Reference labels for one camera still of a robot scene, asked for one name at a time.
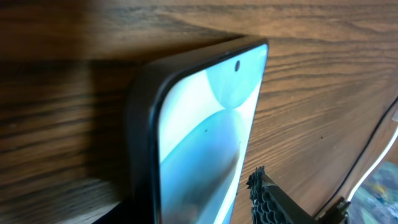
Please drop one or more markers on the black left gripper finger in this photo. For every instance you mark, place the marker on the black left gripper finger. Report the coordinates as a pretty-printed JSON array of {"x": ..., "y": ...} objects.
[{"x": 271, "y": 205}]

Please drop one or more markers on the Samsung Galaxy smartphone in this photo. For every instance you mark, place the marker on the Samsung Galaxy smartphone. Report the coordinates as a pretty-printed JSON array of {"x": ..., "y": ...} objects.
[{"x": 187, "y": 123}]

